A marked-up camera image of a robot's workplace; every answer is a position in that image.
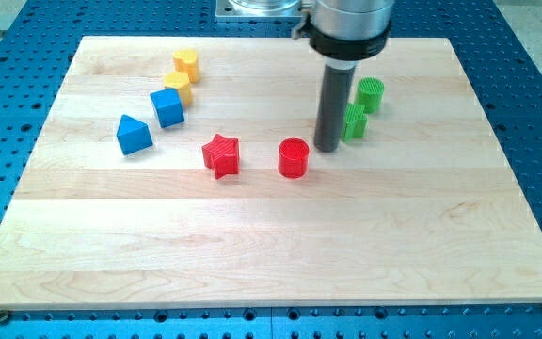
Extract red star block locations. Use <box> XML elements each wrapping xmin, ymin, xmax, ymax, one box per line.
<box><xmin>202</xmin><ymin>134</ymin><xmax>240</xmax><ymax>179</ymax></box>

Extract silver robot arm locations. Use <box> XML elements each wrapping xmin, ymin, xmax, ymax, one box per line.
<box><xmin>291</xmin><ymin>0</ymin><xmax>394</xmax><ymax>70</ymax></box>

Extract yellow hexagon block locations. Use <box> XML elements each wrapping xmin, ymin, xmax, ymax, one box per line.
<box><xmin>163</xmin><ymin>71</ymin><xmax>193</xmax><ymax>106</ymax></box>

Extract blue cube block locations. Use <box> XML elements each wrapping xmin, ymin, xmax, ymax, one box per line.
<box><xmin>150</xmin><ymin>89</ymin><xmax>184</xmax><ymax>128</ymax></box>

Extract green cylinder block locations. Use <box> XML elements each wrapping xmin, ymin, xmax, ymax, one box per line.
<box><xmin>355</xmin><ymin>77</ymin><xmax>385</xmax><ymax>114</ymax></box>

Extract blue triangular prism block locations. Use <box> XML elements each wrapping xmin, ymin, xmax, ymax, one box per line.
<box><xmin>116</xmin><ymin>115</ymin><xmax>153</xmax><ymax>155</ymax></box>

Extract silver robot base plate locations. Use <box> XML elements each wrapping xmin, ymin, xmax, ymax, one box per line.
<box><xmin>215</xmin><ymin>0</ymin><xmax>313</xmax><ymax>21</ymax></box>

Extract green star block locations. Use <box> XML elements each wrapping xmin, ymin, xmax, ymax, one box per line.
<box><xmin>342</xmin><ymin>103</ymin><xmax>368</xmax><ymax>142</ymax></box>

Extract red cylinder block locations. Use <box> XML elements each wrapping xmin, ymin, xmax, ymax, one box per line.
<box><xmin>278</xmin><ymin>137</ymin><xmax>310</xmax><ymax>179</ymax></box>

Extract blue perforated table plate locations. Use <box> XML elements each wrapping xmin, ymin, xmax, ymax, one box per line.
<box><xmin>0</xmin><ymin>1</ymin><xmax>542</xmax><ymax>338</ymax></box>

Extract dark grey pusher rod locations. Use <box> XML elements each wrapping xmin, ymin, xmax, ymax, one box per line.
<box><xmin>313</xmin><ymin>65</ymin><xmax>355</xmax><ymax>153</ymax></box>

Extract light wooden board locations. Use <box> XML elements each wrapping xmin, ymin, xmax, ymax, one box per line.
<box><xmin>0</xmin><ymin>36</ymin><xmax>542</xmax><ymax>310</ymax></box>

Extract yellow heart block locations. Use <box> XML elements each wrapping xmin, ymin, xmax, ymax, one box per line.
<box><xmin>172</xmin><ymin>49</ymin><xmax>200</xmax><ymax>83</ymax></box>

